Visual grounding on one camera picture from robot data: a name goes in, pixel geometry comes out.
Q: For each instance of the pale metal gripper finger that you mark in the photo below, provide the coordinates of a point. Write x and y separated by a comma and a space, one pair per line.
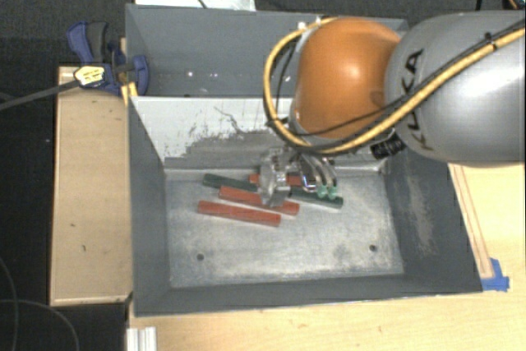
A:
282, 196
267, 187

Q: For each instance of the red-brown flat block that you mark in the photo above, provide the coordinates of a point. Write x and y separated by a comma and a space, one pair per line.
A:
240, 194
254, 178
238, 213

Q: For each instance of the dark green flat block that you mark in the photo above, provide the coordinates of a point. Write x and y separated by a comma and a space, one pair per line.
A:
224, 181

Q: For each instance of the grey metal bin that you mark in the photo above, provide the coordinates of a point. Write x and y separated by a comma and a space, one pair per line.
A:
287, 242

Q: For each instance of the pale wood board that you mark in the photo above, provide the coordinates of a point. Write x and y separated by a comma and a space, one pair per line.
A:
92, 197

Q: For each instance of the black cylinder on white bracket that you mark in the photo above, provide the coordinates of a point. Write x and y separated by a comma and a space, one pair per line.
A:
385, 148

